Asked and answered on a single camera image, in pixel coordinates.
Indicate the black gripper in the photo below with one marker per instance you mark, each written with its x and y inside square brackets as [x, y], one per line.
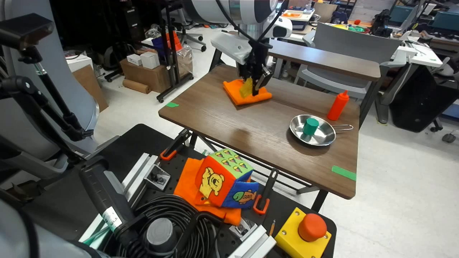
[257, 55]

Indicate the yellow shell-shaped toy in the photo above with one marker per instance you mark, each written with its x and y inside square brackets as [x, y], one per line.
[247, 88]

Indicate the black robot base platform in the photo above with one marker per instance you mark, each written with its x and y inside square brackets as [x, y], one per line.
[62, 201]

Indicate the orange folded cloth with clip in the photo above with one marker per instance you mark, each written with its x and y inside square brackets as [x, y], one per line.
[236, 94]

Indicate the grey background table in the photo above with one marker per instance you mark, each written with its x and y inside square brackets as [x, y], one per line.
[324, 59]

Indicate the green plastic cup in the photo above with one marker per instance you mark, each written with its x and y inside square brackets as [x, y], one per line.
[310, 128]

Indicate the black tripod stand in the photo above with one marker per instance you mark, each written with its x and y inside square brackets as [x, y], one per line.
[171, 58]

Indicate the green tape strip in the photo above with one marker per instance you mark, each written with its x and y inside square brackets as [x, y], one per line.
[172, 105]
[345, 172]

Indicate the orange squeeze bottle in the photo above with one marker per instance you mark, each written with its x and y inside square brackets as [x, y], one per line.
[337, 108]

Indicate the large cardboard box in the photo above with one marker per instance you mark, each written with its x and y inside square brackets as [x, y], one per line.
[148, 73]

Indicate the colourful soft picture cube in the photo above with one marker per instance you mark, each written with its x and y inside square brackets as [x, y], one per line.
[215, 181]

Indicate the cardboard tube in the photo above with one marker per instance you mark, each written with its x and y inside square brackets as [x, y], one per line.
[137, 86]

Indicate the orange cloth under cube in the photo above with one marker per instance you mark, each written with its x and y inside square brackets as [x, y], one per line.
[187, 184]

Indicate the brown box with white top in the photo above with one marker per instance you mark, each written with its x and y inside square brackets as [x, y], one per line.
[91, 81]

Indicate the white desk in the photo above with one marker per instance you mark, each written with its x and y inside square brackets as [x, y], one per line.
[416, 52]

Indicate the yellow emergency stop button box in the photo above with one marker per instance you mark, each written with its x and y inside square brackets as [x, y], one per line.
[299, 241]

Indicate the grey round knob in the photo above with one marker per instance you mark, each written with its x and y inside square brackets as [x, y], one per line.
[160, 234]

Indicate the black camera on stand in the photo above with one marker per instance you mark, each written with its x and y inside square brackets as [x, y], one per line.
[23, 30]

